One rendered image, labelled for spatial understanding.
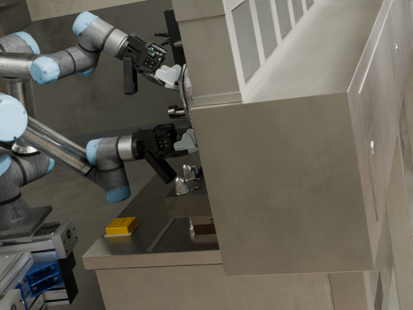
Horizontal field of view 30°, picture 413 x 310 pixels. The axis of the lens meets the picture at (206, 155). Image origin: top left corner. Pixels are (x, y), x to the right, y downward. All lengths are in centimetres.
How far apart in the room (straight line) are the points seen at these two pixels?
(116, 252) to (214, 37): 105
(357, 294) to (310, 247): 16
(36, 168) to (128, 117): 358
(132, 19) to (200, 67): 490
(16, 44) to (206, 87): 146
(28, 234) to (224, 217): 148
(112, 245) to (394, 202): 81
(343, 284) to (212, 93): 41
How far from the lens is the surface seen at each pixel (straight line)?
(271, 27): 146
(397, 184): 225
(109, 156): 224
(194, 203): 202
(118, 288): 215
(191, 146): 215
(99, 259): 213
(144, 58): 220
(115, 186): 227
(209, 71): 120
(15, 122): 211
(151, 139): 217
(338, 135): 118
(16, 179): 273
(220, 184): 125
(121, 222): 223
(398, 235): 232
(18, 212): 274
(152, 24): 607
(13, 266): 267
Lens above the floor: 175
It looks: 18 degrees down
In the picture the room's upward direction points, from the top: 12 degrees counter-clockwise
